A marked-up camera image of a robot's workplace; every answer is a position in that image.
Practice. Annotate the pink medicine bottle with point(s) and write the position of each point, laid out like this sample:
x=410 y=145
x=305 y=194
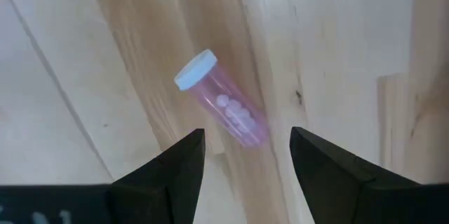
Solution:
x=228 y=104

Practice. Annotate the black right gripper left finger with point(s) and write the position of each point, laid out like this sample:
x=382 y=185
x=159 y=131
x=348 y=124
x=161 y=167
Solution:
x=172 y=185

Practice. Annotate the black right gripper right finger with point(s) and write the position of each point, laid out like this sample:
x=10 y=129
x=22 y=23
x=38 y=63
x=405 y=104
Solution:
x=336 y=189

